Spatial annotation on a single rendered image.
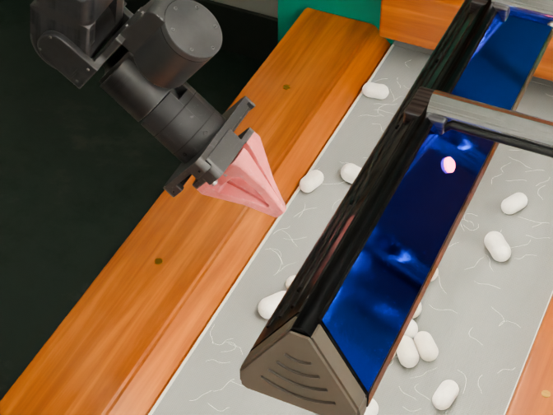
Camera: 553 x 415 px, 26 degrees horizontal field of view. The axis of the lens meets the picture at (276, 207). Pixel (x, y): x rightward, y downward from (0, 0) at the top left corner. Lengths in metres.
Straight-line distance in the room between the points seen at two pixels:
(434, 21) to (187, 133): 0.44
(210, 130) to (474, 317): 0.33
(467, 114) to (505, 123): 0.03
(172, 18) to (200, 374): 0.34
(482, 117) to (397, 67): 0.68
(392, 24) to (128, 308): 0.50
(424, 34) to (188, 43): 0.48
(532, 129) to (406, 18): 0.63
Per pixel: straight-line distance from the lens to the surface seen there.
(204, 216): 1.26
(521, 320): 1.21
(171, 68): 1.03
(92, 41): 1.06
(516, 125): 0.83
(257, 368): 0.73
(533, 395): 1.12
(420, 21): 1.43
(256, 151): 1.09
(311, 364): 0.71
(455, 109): 0.83
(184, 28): 1.02
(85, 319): 1.17
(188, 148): 1.08
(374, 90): 1.44
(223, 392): 1.13
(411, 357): 1.14
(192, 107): 1.08
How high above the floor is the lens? 1.64
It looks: 43 degrees down
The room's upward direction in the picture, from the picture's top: straight up
